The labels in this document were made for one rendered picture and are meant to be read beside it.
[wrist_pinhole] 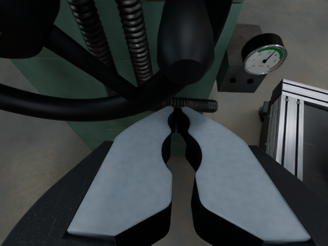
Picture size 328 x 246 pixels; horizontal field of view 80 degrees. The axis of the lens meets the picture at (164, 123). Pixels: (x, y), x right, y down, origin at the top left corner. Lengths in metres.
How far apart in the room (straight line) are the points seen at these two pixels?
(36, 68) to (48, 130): 0.64
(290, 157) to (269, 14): 1.22
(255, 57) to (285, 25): 1.42
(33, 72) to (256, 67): 0.46
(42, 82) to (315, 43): 1.59
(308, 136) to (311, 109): 0.14
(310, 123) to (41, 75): 0.92
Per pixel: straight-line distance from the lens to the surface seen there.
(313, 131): 0.95
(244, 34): 0.47
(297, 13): 1.92
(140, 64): 0.25
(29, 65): 0.52
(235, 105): 1.13
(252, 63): 0.36
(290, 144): 0.85
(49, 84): 0.55
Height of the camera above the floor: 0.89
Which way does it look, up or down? 62 degrees down
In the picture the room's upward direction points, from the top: 2 degrees clockwise
